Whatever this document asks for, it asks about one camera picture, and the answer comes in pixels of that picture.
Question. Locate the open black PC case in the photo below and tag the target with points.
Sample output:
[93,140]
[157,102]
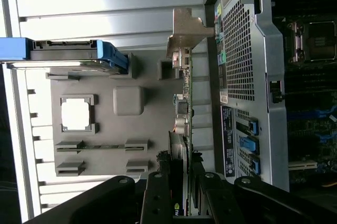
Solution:
[263,50]

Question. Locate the green motherboard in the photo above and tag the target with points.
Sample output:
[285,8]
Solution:
[310,140]

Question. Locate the metal CPU socket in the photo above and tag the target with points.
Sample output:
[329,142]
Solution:
[316,41]

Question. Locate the grey plastic parts rack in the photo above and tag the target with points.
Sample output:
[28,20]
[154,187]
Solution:
[158,118]

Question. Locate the white expansion slot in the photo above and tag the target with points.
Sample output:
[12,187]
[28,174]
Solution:
[302,164]

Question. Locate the silver hard disk drive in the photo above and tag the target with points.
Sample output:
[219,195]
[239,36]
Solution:
[63,50]

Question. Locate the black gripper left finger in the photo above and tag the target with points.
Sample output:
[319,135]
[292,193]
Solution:
[158,197]

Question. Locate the silver CPU chip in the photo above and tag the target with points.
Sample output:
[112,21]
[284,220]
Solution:
[76,116]

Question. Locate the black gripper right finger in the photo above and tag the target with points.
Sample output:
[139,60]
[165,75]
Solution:
[218,203]

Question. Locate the blue disk caddy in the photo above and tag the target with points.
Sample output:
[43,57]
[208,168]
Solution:
[13,48]

